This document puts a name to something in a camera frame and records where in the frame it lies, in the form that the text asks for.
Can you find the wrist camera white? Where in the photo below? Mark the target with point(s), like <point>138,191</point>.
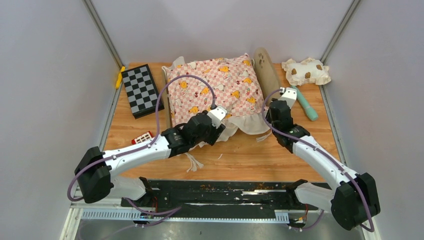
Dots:
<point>289,95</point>
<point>217,115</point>

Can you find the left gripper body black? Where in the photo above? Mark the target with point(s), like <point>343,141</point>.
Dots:
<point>212,135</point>

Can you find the yellow clip on frame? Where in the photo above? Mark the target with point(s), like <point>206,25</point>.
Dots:
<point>119,78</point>

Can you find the teal cylindrical toy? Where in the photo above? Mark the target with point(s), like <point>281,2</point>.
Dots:
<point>307,108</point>

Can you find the cream pillow brown spots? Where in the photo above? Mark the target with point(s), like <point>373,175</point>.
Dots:
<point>308,71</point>

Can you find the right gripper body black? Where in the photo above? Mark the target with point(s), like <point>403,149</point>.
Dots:
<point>268,119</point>

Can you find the pink checkered duck cushion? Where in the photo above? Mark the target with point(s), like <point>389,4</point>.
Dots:
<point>215,92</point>

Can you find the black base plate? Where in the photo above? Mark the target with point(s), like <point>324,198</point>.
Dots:
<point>278,195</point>

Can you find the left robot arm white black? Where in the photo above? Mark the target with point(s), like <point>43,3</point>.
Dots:
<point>97,174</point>

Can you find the black grey chessboard box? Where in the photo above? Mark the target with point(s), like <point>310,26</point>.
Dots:
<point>141,90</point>

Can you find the wooden pet bed striped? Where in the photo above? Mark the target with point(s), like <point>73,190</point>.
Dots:
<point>266,74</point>

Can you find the red white window brick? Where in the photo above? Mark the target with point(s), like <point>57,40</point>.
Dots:
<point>147,136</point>

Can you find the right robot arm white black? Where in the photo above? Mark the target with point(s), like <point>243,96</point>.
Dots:
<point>351,198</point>

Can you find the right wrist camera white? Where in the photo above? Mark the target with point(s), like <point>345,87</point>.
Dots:
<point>289,95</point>

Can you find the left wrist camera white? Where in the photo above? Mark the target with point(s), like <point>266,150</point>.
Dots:
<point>217,115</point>

